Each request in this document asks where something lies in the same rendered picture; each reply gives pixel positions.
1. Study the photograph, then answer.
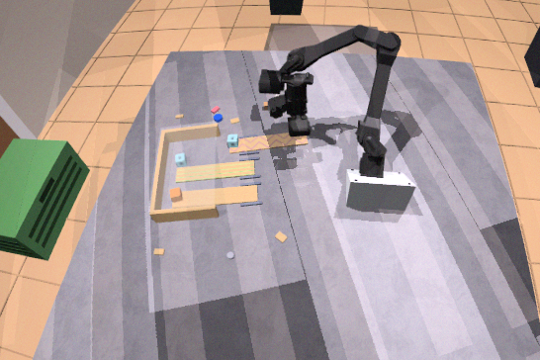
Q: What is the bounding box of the light blue cube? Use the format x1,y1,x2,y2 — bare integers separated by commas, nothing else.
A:
227,135,238,147

